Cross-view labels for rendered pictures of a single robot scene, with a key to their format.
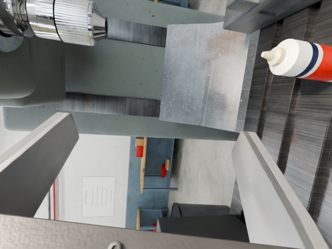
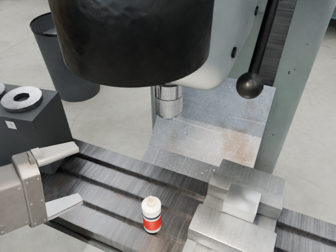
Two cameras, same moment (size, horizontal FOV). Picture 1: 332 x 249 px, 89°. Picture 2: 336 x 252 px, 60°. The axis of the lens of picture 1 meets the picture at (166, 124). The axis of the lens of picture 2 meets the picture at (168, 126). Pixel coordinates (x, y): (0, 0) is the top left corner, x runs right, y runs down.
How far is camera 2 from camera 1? 43 cm
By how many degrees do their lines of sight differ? 33
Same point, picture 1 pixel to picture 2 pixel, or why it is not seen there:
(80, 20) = (159, 111)
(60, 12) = (162, 103)
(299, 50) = (148, 213)
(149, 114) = not seen: hidden behind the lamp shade
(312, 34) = (184, 217)
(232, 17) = (222, 170)
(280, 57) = (147, 204)
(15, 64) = not seen: hidden behind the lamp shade
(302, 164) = (103, 199)
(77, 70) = not seen: outside the picture
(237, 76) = (198, 154)
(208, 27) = (258, 133)
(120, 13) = (297, 34)
